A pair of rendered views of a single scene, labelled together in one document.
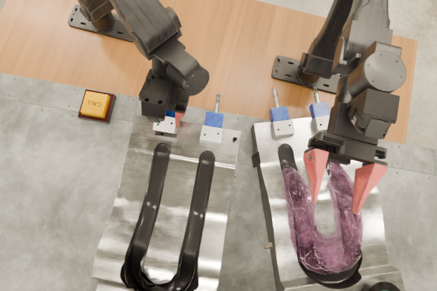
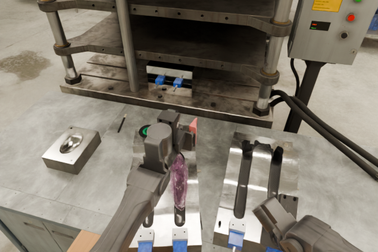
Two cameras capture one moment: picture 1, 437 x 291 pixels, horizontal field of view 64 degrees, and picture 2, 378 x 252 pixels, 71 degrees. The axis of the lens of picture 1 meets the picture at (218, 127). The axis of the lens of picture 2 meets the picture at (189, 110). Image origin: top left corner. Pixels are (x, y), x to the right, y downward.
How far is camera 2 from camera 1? 63 cm
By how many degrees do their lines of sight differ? 65
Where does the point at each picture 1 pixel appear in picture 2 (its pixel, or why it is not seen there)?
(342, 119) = (178, 136)
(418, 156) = (77, 219)
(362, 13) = (144, 196)
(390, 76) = (157, 127)
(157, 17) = (305, 230)
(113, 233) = (292, 171)
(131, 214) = (284, 184)
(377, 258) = (139, 156)
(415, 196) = (94, 194)
